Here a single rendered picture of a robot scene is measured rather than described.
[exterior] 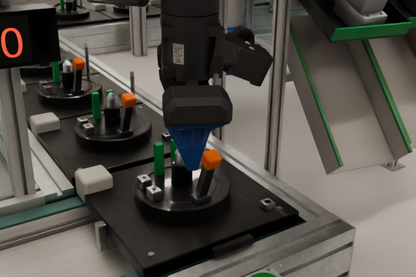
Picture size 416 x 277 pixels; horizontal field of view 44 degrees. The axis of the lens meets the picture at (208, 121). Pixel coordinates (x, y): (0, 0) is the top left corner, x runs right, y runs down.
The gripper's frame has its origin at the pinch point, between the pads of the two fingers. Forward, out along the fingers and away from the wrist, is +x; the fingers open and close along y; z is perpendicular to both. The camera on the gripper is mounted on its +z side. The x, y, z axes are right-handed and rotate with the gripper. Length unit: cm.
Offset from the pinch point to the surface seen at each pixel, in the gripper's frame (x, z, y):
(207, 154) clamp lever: 7.8, 2.9, 6.5
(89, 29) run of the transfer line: 26, -23, 131
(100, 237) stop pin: 20.2, -11.2, 7.1
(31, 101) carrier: 20, -29, 55
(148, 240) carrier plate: 17.8, -4.8, 3.0
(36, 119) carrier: 18, -25, 40
